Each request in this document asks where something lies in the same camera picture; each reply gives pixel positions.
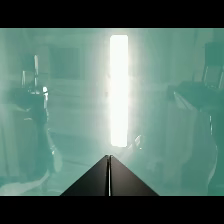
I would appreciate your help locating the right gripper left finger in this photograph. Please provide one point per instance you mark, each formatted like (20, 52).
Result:
(95, 183)

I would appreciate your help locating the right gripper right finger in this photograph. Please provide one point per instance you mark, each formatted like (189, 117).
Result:
(126, 183)

